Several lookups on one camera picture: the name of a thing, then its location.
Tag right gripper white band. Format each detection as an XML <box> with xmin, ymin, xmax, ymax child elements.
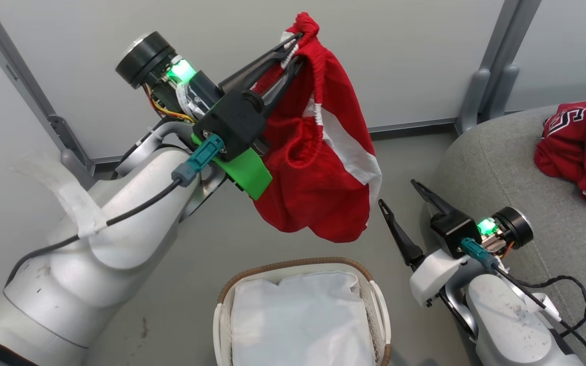
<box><xmin>377</xmin><ymin>179</ymin><xmax>535</xmax><ymax>309</ymax></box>

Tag red shorts with white stripe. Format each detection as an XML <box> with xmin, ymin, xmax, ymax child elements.
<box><xmin>250</xmin><ymin>11</ymin><xmax>383</xmax><ymax>243</ymax></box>

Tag grey tubular partition leg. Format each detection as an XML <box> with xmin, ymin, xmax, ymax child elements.
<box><xmin>457</xmin><ymin>68</ymin><xmax>492</xmax><ymax>136</ymax></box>
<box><xmin>490</xmin><ymin>64</ymin><xmax>521</xmax><ymax>121</ymax></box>

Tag grey partition double post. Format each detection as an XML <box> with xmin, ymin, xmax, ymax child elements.
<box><xmin>478</xmin><ymin>0</ymin><xmax>544</xmax><ymax>123</ymax></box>

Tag grey fabric sofa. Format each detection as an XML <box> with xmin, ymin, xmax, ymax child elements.
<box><xmin>420</xmin><ymin>99</ymin><xmax>586</xmax><ymax>366</ymax></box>

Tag white cloth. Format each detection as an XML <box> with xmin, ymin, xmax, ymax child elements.
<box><xmin>229</xmin><ymin>270</ymin><xmax>375</xmax><ymax>366</ymax></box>

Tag white laundry basket brown rim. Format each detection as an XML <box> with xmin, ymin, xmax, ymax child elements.
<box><xmin>213</xmin><ymin>257</ymin><xmax>393</xmax><ymax>366</ymax></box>

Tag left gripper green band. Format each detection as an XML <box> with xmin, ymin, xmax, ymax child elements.
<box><xmin>115</xmin><ymin>32</ymin><xmax>306</xmax><ymax>201</ymax></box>

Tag grey partition post with bracket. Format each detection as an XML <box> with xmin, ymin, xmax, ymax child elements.
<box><xmin>0</xmin><ymin>0</ymin><xmax>95</xmax><ymax>173</ymax></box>

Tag grey tubular leg with plate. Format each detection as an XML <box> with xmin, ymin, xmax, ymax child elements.
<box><xmin>61</xmin><ymin>149</ymin><xmax>96</xmax><ymax>190</ymax></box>

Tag red jersey with white trim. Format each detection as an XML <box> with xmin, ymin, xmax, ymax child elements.
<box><xmin>534</xmin><ymin>99</ymin><xmax>586</xmax><ymax>217</ymax></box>

